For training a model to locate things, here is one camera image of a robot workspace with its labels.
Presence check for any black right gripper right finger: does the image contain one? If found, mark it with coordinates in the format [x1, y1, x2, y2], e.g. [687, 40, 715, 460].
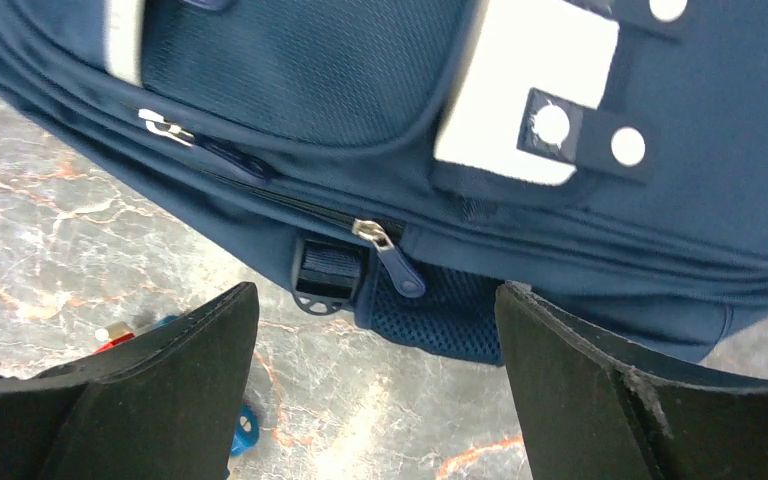
[495, 283, 768, 480]

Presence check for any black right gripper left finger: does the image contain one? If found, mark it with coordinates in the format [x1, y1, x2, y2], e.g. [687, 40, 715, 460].
[0, 283, 259, 479]

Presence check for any navy blue student backpack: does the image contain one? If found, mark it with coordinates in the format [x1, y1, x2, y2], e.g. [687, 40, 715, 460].
[0, 1, 768, 365]

